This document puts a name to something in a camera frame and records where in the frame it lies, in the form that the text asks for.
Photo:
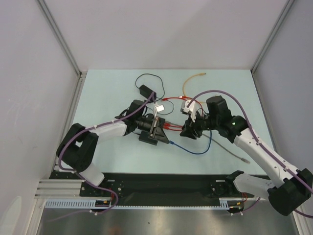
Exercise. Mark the left aluminium frame post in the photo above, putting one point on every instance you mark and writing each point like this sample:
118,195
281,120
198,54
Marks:
48,16

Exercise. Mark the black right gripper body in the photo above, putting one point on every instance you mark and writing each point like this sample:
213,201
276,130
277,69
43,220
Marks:
195,125

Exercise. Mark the aluminium frame post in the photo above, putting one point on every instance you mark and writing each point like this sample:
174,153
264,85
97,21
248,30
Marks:
48,16
273,34

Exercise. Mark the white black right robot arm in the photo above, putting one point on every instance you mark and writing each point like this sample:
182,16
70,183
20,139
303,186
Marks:
287,187

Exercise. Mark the white slotted cable duct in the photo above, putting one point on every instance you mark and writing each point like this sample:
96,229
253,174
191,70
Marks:
93,204

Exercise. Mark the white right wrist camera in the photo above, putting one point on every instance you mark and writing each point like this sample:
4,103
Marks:
188,108

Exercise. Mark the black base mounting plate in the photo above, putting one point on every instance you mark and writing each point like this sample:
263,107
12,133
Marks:
171,200

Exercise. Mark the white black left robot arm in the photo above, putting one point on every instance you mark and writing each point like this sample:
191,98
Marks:
78,147

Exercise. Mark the right aluminium frame post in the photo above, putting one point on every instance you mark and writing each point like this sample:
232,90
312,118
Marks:
273,34

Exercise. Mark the black network switch box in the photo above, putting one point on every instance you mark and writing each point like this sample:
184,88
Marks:
145,137

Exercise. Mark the aluminium front frame rail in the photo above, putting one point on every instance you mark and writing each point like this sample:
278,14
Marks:
58,188

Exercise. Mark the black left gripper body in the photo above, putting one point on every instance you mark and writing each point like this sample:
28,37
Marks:
146,125

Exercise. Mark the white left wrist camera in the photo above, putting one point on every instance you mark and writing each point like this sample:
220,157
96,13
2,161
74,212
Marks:
158,108

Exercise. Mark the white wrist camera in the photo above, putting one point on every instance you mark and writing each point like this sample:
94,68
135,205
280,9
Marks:
188,108
158,108

